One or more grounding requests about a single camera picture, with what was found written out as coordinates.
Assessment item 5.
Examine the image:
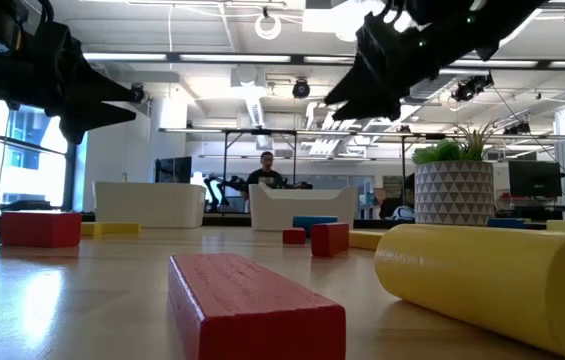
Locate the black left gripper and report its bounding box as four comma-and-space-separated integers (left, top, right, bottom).
26, 22, 139, 146

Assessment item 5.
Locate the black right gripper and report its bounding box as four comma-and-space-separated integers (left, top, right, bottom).
324, 9, 443, 122

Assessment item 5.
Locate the yellow rectangular block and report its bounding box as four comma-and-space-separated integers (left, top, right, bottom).
80, 221, 141, 238

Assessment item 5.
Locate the long blue block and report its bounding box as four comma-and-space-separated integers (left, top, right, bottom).
292, 215, 339, 236

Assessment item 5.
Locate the wide red block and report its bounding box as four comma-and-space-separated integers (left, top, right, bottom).
0, 211, 83, 249

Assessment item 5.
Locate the long yellow block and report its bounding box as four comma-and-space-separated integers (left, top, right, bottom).
348, 230, 386, 251

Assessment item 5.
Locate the thin red block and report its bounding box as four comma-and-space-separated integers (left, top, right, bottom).
310, 222, 351, 258

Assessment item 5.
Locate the blue rectangular block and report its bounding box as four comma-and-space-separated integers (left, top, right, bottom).
486, 217, 528, 230

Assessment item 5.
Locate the green succulent plant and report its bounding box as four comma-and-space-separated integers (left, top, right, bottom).
411, 139, 463, 166

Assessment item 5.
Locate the black monitor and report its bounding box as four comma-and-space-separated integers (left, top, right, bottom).
507, 159, 563, 199
155, 156, 193, 184

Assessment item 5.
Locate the black ceiling track light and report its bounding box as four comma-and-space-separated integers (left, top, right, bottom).
451, 72, 495, 104

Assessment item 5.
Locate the white straight-rimmed plastic bin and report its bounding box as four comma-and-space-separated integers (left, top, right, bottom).
93, 180, 207, 230

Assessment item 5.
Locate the spiky air plant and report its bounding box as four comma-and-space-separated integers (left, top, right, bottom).
454, 119, 501, 162

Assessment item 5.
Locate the soccer ball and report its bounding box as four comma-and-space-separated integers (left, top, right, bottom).
391, 204, 416, 222

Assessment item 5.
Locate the person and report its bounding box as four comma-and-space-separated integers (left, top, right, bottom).
240, 150, 286, 201

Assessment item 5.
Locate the triangle-patterned plant pot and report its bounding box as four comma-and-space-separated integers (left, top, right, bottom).
414, 160, 496, 226

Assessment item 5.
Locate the long overhead light bar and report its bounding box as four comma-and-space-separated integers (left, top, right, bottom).
81, 51, 565, 71

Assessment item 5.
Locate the white curved-rim plastic bin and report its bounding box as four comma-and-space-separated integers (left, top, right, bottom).
248, 183, 359, 232

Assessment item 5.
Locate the yellow cylinder block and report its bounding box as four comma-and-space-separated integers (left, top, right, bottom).
374, 223, 565, 360

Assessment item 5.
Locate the long red rectangular block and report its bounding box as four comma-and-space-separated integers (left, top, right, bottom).
167, 252, 347, 360

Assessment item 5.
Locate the silver ceiling duct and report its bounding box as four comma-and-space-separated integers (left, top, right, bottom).
409, 74, 458, 101

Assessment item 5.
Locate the white coiled cable ring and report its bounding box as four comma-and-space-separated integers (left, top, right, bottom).
254, 13, 283, 41

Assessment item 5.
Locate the black background rig frame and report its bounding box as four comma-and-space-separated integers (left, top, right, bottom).
221, 127, 408, 216

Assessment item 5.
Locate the black aluminium table frame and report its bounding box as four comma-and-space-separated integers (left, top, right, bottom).
0, 209, 565, 232

